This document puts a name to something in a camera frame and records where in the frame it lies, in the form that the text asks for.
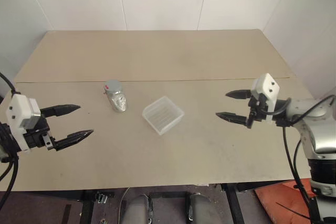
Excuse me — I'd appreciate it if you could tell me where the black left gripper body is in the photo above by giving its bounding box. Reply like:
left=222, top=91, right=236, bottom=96
left=23, top=115, right=58, bottom=152

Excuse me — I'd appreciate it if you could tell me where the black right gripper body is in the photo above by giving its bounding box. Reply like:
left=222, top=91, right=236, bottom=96
left=246, top=93, right=274, bottom=130

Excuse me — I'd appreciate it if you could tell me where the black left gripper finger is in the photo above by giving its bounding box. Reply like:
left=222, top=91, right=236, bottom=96
left=39, top=104, right=81, bottom=118
left=53, top=129, right=95, bottom=152

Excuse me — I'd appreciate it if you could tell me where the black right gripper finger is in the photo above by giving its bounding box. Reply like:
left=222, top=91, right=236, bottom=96
left=215, top=111, right=249, bottom=125
left=226, top=90, right=253, bottom=101

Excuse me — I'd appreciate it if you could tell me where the grey bottle cap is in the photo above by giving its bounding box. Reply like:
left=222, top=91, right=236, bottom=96
left=103, top=79, right=124, bottom=97

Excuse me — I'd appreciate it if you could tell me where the translucent square plastic container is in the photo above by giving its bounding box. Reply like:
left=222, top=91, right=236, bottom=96
left=142, top=95, right=185, bottom=136

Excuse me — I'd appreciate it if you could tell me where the silver foil pouch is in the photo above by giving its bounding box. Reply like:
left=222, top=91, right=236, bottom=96
left=104, top=89, right=130, bottom=113

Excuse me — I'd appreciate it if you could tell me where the orange-red flat board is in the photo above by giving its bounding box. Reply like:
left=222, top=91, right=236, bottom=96
left=253, top=178, right=317, bottom=224

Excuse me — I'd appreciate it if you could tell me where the grey rounded shape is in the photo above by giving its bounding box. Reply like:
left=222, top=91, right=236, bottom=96
left=125, top=194, right=153, bottom=224
left=187, top=193, right=214, bottom=224

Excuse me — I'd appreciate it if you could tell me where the short black right wrist cable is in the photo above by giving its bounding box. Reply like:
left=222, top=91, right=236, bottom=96
left=264, top=94, right=334, bottom=116

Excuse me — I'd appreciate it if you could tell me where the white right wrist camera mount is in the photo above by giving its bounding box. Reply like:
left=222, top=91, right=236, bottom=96
left=250, top=72, right=280, bottom=123

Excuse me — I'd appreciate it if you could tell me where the long black right arm cable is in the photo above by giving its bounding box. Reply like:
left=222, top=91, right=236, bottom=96
left=281, top=125, right=320, bottom=224

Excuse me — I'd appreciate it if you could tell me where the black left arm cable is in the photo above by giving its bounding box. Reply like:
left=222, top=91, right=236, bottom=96
left=0, top=72, right=22, bottom=192

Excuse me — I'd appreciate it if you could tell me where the small metal bracket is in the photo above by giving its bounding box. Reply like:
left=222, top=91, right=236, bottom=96
left=95, top=191, right=108, bottom=204

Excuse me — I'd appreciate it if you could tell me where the black table frame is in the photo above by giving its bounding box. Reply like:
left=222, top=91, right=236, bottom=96
left=0, top=182, right=313, bottom=224

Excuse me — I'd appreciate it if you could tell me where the thin white cable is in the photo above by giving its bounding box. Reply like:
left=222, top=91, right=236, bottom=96
left=119, top=186, right=131, bottom=224

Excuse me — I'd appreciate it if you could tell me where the thin black cable tie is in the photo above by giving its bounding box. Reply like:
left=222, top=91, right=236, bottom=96
left=275, top=201, right=313, bottom=220

